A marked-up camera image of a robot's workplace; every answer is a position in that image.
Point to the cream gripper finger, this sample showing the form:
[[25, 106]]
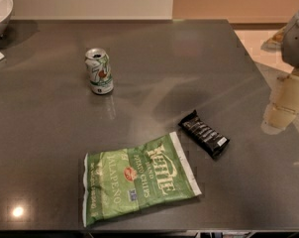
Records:
[[283, 106]]

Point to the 7up soda can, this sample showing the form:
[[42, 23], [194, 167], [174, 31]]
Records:
[[99, 71]]

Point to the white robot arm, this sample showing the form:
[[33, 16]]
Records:
[[290, 42]]

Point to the green jalapeno chip bag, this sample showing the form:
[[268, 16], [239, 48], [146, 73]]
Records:
[[131, 179]]

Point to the black snack bar wrapper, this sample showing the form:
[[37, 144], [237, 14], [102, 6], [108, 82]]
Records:
[[211, 141]]

